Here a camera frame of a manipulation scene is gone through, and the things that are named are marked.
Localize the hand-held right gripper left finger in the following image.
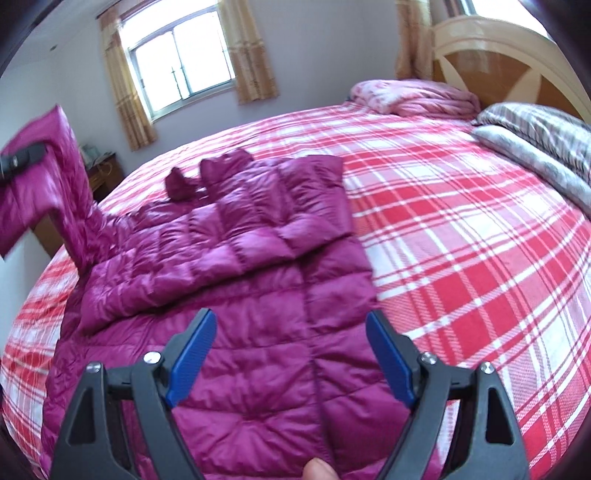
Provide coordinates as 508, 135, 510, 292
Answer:
50, 308, 218, 480

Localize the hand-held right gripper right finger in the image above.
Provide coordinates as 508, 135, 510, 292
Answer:
365, 308, 532, 480

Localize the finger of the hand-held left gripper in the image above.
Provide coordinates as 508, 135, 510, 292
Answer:
0, 143, 47, 180

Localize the purple down jacket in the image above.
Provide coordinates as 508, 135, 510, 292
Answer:
0, 104, 444, 480

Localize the person's right hand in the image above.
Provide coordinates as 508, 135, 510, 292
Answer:
300, 458, 340, 480

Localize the wooden desk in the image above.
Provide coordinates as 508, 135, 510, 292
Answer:
34, 152, 125, 257

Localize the red plaid bed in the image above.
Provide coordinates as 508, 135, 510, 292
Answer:
0, 99, 591, 480

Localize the yellow patterned curtain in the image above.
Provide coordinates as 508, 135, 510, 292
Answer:
394, 0, 435, 81
99, 7, 158, 151
217, 0, 280, 104

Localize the large window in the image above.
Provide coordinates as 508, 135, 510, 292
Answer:
121, 0, 236, 116

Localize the grey striped pillow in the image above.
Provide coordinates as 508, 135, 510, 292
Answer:
471, 126, 591, 215
471, 102, 591, 185

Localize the pink folded quilt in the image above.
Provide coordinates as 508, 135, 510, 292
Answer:
348, 79, 481, 116

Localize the wooden headboard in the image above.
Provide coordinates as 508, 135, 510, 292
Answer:
429, 18, 591, 121

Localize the window behind headboard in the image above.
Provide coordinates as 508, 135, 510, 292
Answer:
457, 0, 555, 38

